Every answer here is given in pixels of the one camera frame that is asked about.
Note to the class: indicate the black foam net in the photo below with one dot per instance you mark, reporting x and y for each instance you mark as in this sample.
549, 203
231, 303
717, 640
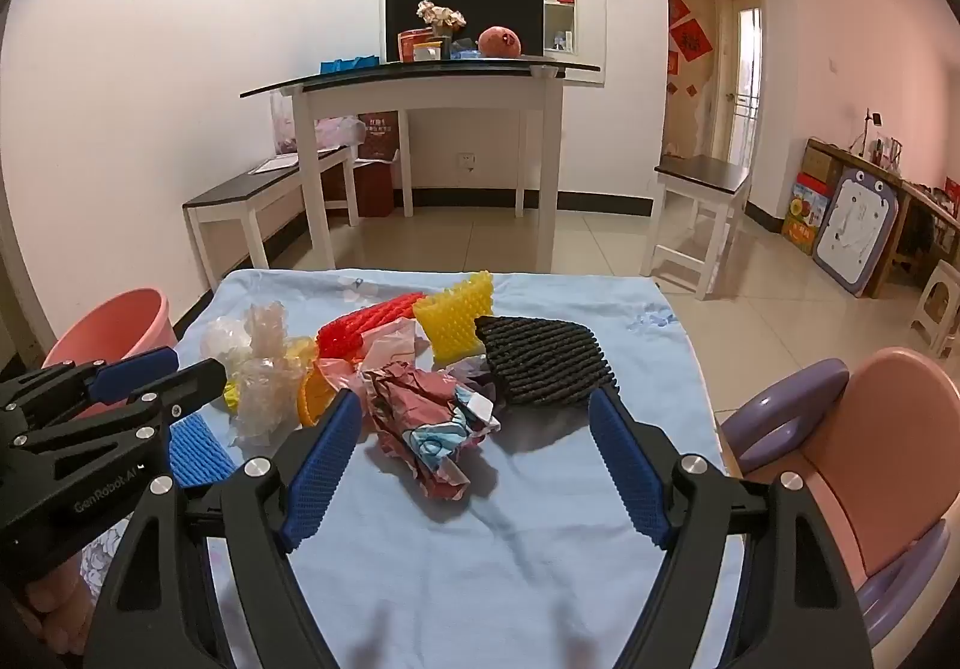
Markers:
547, 354

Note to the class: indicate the blue folded item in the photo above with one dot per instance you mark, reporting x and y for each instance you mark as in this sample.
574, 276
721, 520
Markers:
349, 64

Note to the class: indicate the white door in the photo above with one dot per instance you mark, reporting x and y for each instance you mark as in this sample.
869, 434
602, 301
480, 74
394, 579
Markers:
739, 76

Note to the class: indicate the yellow foam net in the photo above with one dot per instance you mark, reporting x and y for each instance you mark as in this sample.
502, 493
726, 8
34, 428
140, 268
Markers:
454, 316

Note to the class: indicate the black monitor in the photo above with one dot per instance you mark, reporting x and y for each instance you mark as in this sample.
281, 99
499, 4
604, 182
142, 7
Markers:
480, 1

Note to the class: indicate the pink plastic bag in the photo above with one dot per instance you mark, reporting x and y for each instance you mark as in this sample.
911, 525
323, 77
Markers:
330, 133

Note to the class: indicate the orange plastic wrapper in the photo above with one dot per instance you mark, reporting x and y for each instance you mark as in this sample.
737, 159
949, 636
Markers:
311, 403

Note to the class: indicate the person's left hand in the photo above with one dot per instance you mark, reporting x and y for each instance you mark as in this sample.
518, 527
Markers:
49, 601

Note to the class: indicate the blue foam net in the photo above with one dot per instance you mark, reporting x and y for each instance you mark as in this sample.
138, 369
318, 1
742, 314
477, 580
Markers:
199, 451

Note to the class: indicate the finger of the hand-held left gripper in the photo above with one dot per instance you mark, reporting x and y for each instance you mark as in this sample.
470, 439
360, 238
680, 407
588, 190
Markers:
195, 385
135, 369

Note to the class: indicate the wooden side desk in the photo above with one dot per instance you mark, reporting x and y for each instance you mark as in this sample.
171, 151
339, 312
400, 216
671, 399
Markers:
919, 204

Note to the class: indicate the brown cardboard box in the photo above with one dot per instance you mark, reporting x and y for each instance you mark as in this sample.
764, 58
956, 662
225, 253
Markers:
819, 168

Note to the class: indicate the dark-top white bench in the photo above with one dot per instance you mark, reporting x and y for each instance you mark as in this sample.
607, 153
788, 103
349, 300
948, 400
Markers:
247, 185

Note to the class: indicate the colourful printed box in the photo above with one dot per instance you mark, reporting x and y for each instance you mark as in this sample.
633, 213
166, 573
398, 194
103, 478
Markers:
804, 219

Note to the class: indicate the pink translucent plastic packet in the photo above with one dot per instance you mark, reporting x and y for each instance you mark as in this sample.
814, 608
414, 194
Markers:
375, 354

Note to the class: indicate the pink and purple child chair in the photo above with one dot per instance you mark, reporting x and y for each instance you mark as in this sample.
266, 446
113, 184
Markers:
885, 444

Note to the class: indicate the dried flower bouquet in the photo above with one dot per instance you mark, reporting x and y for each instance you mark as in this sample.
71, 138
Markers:
441, 16

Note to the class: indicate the red paper wall decoration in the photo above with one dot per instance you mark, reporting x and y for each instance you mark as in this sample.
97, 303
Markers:
691, 41

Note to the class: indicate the red round plush toy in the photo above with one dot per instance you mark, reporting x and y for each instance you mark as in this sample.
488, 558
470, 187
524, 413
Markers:
500, 41

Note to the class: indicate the printed paper wrapper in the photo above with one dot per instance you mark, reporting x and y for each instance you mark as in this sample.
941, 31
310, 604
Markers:
427, 429

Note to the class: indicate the wall outlet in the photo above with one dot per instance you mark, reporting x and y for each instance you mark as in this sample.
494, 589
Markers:
467, 162

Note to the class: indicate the dark red box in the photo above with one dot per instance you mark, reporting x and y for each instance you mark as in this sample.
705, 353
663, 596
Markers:
373, 189

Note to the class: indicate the dark-top white stool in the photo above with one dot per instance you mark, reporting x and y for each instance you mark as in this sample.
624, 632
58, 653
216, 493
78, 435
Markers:
705, 170

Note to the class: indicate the small white plastic stool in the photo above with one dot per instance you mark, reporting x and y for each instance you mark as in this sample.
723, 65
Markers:
937, 294

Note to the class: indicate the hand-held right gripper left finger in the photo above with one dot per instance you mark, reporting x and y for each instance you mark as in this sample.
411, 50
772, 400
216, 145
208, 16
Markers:
322, 466

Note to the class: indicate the light blue floral cloth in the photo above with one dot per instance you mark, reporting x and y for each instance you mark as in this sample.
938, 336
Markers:
525, 526

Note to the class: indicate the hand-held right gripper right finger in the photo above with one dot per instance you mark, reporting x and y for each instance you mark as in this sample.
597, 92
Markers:
626, 466

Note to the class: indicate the red foam net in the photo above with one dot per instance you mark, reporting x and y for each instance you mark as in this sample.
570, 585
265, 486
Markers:
352, 331

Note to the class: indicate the red gift bag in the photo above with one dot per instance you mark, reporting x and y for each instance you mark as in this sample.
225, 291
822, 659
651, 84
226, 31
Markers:
379, 135

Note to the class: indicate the white glass-top table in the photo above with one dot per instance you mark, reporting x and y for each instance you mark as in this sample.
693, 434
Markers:
420, 88

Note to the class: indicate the white paper sheet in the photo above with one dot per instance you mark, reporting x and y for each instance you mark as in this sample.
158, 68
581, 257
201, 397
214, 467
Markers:
274, 165

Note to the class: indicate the pink plastic bucket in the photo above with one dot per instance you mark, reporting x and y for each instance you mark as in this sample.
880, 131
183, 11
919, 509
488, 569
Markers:
112, 324

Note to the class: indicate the crumpled clear plastic wrap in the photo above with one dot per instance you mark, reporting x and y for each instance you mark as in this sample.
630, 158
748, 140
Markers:
262, 384

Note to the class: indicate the purple framed drawing board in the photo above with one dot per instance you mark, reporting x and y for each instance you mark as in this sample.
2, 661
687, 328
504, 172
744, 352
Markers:
855, 226

